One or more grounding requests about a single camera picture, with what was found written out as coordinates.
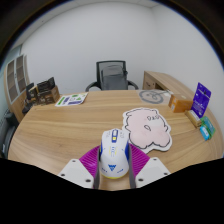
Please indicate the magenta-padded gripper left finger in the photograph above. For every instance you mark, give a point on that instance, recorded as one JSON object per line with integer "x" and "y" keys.
{"x": 76, "y": 173}

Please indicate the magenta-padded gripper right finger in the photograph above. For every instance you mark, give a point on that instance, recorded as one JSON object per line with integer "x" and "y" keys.
{"x": 151, "y": 171}

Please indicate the white computer mouse blue accents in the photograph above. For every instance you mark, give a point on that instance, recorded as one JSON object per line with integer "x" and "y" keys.
{"x": 114, "y": 156}

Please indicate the pink sheep-shaped mouse pad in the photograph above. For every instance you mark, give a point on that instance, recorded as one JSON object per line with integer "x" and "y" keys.
{"x": 148, "y": 128}

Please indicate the tan flat box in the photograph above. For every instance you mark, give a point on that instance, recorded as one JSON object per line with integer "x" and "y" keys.
{"x": 193, "y": 118}

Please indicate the white printed leaflet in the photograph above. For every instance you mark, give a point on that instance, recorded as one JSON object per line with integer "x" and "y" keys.
{"x": 71, "y": 99}

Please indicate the green small box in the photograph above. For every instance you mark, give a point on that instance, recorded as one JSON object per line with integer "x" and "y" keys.
{"x": 209, "y": 125}

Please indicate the orange cardboard box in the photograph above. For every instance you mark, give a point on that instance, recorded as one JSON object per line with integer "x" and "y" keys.
{"x": 180, "y": 103}

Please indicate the black sofa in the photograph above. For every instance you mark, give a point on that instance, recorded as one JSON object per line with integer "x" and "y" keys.
{"x": 6, "y": 133}

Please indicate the brown cardboard box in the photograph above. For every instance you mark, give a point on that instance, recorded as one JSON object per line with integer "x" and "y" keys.
{"x": 50, "y": 96}

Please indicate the purple upright package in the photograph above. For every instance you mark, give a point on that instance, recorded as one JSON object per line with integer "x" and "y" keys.
{"x": 201, "y": 100}

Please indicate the small dark box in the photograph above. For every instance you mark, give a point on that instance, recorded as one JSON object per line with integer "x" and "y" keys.
{"x": 33, "y": 94}

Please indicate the wooden side desk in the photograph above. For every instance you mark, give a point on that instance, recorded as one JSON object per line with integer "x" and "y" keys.
{"x": 163, "y": 80}

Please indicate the black cardboard box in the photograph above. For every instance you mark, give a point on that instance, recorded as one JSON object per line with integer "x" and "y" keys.
{"x": 46, "y": 85}

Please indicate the black chair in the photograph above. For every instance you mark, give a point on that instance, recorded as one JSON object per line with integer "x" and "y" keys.
{"x": 29, "y": 90}

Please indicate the grey mesh office chair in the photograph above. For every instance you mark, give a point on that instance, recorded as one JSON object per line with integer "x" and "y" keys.
{"x": 112, "y": 78}

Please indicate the wooden shelf cabinet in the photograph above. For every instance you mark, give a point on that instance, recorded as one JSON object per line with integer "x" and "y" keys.
{"x": 16, "y": 83}

